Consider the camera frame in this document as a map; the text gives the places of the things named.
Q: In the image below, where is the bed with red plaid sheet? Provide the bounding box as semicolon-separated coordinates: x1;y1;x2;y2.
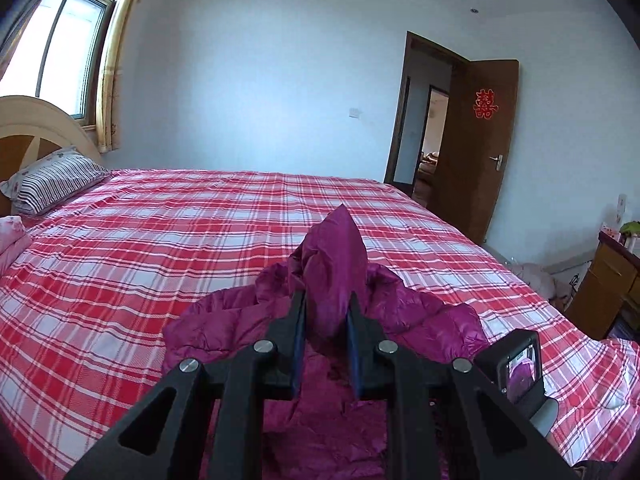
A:
0;169;640;480

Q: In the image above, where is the striped pillow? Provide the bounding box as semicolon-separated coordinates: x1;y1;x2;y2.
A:
0;146;113;217

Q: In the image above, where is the wooden cabinet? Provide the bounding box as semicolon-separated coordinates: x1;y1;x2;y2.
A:
565;230;640;343

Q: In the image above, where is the brown wooden door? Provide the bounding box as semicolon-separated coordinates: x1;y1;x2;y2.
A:
427;60;520;246

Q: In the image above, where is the pink floral quilt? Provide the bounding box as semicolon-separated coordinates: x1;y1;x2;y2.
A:
0;215;33;278

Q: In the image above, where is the cream wooden headboard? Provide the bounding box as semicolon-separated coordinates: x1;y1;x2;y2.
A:
0;95;106;216

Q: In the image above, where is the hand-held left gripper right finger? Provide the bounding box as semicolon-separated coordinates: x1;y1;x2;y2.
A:
348;292;578;480

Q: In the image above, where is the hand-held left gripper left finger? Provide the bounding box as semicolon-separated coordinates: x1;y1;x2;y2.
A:
64;291;307;480

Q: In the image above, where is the brown door frame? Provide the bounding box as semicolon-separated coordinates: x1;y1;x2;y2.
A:
384;31;471;198

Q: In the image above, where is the pink cloth pile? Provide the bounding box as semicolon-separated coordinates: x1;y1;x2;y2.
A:
510;260;557;301

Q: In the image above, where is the yellow curtain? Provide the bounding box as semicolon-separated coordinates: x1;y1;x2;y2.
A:
95;0;153;155

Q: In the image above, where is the purple puffer jacket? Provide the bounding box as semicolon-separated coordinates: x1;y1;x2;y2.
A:
162;203;491;480

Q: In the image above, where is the red paper door decoration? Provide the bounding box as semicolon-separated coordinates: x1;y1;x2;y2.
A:
472;89;498;120

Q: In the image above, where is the window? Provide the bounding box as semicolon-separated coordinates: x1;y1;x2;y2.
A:
0;0;133;131

